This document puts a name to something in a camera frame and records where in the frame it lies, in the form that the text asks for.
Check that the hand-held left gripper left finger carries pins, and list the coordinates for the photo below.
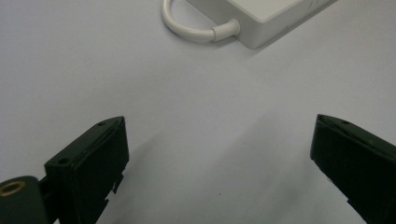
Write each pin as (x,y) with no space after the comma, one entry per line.
(88,168)

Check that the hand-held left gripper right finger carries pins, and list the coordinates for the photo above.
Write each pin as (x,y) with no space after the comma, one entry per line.
(358,161)

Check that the white power adapter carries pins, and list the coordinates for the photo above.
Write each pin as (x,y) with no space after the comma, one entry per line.
(264,18)

